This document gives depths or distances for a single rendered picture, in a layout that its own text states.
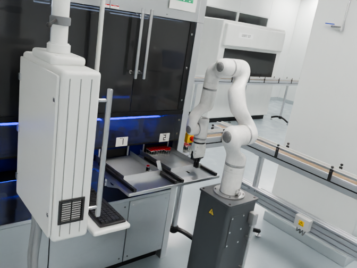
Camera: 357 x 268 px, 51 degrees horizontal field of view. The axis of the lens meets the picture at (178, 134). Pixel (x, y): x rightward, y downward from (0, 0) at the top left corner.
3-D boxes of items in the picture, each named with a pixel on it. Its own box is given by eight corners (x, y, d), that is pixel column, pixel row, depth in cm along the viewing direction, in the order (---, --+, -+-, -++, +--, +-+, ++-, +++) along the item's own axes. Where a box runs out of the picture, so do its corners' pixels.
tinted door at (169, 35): (129, 111, 235) (141, 13, 218) (181, 109, 262) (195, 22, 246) (129, 111, 234) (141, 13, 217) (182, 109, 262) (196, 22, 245)
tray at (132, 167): (95, 160, 237) (95, 155, 236) (129, 155, 254) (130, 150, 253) (123, 181, 213) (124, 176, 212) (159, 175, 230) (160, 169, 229)
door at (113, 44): (56, 114, 204) (62, 0, 188) (128, 111, 234) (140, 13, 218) (56, 114, 204) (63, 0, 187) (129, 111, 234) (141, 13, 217)
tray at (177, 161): (139, 154, 259) (140, 149, 258) (168, 150, 276) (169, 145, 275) (170, 173, 235) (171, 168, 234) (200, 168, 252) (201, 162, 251)
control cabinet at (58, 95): (14, 194, 197) (18, 42, 174) (50, 189, 209) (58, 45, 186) (47, 246, 160) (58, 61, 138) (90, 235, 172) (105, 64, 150)
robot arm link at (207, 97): (201, 89, 220) (191, 137, 230) (220, 89, 231) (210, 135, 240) (191, 85, 227) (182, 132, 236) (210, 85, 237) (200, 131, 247)
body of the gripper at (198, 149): (201, 137, 247) (198, 154, 250) (189, 139, 241) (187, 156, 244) (209, 141, 242) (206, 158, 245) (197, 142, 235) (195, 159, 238)
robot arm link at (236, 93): (228, 147, 216) (246, 144, 227) (244, 146, 207) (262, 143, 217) (219, 60, 217) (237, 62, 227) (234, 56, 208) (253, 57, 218)
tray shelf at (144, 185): (87, 164, 235) (87, 161, 234) (173, 152, 280) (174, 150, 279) (128, 197, 201) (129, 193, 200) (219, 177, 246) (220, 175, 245)
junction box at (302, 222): (292, 225, 285) (295, 214, 283) (296, 223, 289) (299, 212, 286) (306, 232, 277) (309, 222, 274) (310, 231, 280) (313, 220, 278)
